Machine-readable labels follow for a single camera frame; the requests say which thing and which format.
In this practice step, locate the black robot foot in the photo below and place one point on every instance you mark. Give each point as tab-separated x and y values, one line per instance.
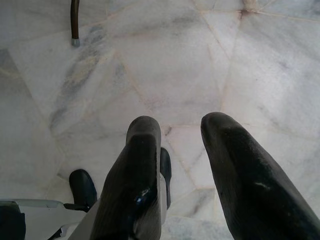
82	187
165	165

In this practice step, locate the white robot left leg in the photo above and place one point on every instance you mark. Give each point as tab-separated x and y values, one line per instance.
42	220

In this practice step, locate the brown metal chair leg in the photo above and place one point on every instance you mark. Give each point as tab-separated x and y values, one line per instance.
74	22

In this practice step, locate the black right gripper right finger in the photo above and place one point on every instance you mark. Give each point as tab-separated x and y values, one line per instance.
250	180

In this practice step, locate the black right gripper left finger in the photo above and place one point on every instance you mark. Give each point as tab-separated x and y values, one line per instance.
135	175

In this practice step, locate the black robot right foot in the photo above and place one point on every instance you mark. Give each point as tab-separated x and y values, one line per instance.
165	165

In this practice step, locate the black robot left foot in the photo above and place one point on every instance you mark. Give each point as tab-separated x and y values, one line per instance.
82	187

